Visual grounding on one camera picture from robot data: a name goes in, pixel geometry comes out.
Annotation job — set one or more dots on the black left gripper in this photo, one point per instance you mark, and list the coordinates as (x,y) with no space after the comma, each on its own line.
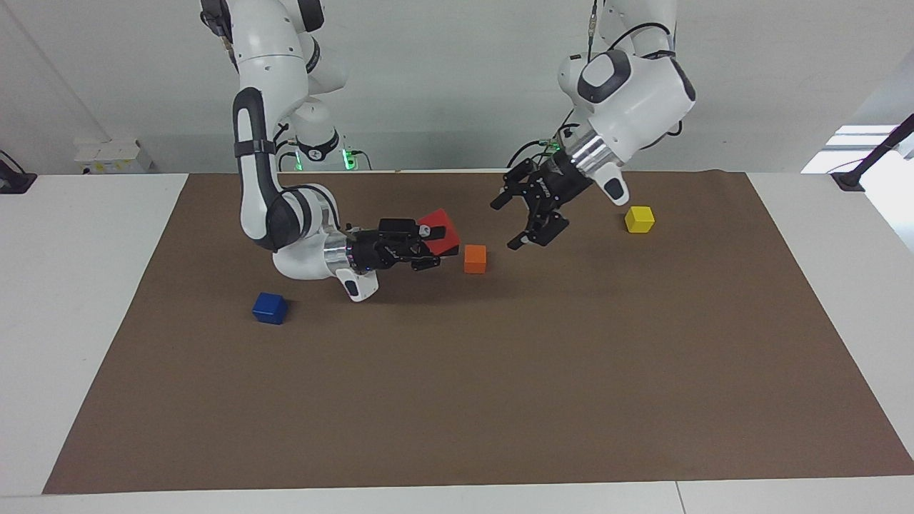
(560,182)

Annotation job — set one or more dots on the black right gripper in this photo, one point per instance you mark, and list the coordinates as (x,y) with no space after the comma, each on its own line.
(382,251)

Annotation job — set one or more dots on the red wooden block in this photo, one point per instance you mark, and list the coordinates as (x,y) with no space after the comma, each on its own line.
(444,230)

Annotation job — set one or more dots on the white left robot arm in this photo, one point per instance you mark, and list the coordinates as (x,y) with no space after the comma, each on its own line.
(635,100)

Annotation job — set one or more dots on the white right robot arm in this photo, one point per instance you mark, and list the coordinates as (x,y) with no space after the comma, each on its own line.
(268,71)

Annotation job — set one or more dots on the orange wooden block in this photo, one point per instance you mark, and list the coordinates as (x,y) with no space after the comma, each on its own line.
(475,259)

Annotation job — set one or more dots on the yellow wooden block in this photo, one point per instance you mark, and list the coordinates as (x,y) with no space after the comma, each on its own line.
(640,220)

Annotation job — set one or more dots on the blue wooden block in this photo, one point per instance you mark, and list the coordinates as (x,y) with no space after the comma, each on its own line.
(269,309)

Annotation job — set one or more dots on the brown paper mat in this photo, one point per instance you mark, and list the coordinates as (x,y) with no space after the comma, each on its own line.
(457,392)

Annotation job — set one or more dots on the white power strip box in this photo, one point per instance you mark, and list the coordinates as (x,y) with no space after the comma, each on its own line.
(114,157)

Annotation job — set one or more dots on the black stand with pole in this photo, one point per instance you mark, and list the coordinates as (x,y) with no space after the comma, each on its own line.
(847,180)

